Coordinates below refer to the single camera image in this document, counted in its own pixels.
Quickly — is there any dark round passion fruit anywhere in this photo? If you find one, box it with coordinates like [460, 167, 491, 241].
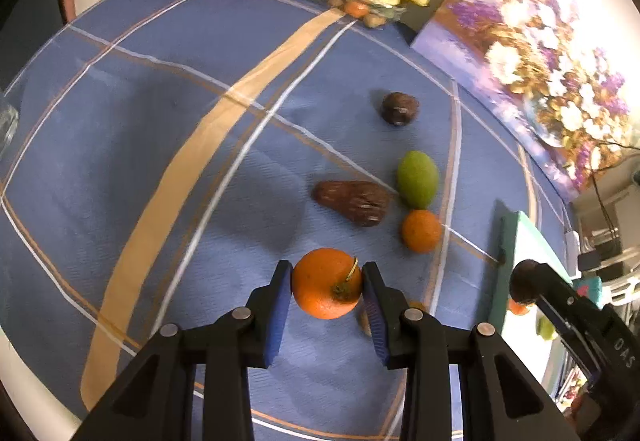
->
[382, 92, 419, 126]

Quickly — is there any blue plaid tablecloth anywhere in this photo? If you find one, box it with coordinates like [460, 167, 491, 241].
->
[0, 0, 576, 441]

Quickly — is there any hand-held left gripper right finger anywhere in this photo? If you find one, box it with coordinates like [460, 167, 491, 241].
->
[361, 262, 581, 441]

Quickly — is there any brown avocado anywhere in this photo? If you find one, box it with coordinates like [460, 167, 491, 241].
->
[312, 180, 392, 227]

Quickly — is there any white tray with green rim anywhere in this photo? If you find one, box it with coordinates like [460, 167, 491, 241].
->
[489, 200, 576, 397]

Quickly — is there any orange with stem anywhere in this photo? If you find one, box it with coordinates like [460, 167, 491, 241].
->
[291, 248, 363, 320]

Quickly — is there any teal box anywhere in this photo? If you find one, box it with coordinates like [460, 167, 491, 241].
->
[572, 277, 605, 306]

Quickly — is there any dark brown wrinkled fruit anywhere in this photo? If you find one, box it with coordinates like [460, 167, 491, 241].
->
[509, 259, 541, 304]

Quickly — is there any flower painting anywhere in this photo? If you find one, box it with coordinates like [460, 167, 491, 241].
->
[410, 0, 636, 199]

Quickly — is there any orange without stem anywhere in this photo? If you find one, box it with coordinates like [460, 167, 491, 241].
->
[401, 209, 443, 254]

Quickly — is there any black cable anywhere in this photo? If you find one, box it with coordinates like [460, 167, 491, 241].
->
[590, 138, 640, 247]

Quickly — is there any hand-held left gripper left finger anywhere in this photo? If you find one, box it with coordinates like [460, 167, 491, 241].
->
[75, 260, 293, 441]

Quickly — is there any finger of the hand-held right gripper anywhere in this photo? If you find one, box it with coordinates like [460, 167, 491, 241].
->
[530, 262, 608, 347]

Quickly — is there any clear glass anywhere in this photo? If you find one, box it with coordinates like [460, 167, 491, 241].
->
[0, 103, 20, 156]

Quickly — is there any black power adapter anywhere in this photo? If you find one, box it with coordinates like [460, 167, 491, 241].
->
[579, 238, 623, 272]

